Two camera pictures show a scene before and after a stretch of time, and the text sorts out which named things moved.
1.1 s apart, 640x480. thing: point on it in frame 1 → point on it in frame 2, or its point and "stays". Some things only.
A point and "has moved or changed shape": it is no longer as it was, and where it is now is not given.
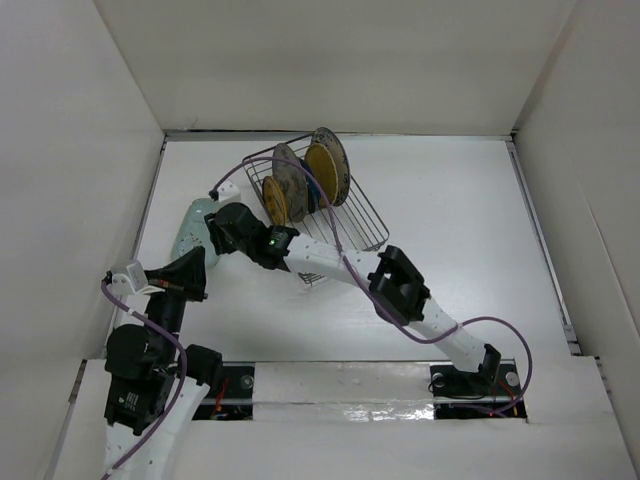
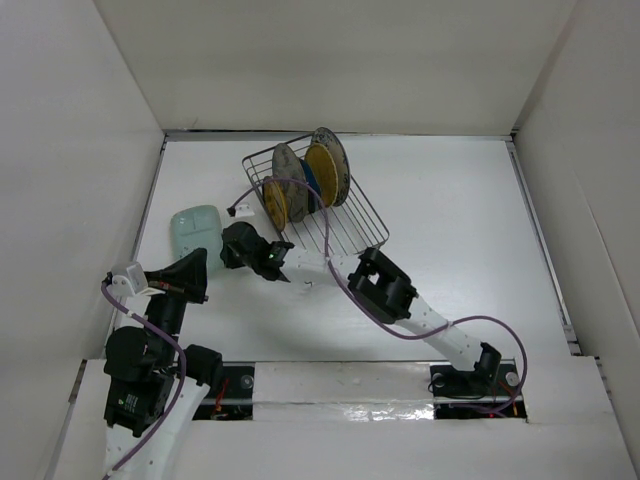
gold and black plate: (275, 201) stays
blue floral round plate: (325, 136) stays
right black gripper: (218, 235) → (232, 262)
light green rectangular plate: (193, 231) has moved or changed shape
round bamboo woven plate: (321, 163) stays
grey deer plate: (293, 179) stays
